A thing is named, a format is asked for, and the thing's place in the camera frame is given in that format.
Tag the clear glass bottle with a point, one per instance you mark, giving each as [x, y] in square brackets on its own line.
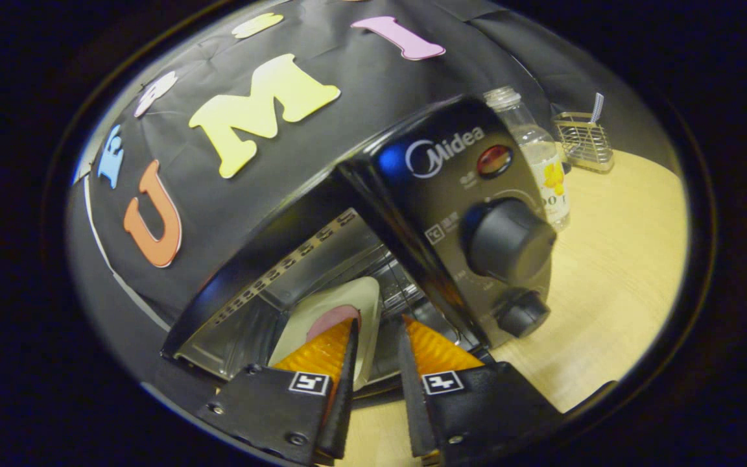
[542, 162]

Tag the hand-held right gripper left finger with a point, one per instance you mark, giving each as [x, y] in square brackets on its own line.
[346, 389]

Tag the pink ham slice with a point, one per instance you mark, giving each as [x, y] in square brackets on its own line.
[334, 316]

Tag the cream square plate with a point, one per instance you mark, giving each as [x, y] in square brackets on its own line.
[328, 298]

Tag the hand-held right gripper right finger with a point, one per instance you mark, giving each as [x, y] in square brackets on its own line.
[412, 402]

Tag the black electric oven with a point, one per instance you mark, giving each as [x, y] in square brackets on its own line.
[451, 194]

